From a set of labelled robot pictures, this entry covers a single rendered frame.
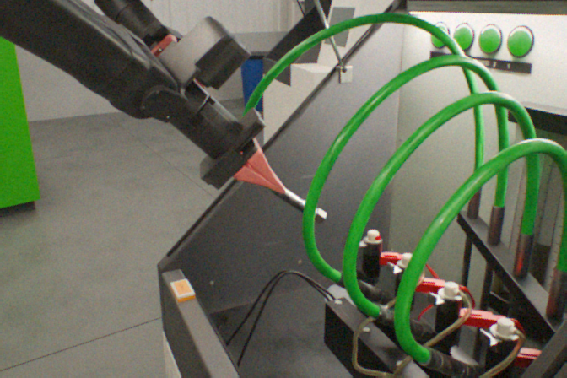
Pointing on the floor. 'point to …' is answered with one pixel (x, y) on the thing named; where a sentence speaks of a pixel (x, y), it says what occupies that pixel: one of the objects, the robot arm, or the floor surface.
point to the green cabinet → (14, 140)
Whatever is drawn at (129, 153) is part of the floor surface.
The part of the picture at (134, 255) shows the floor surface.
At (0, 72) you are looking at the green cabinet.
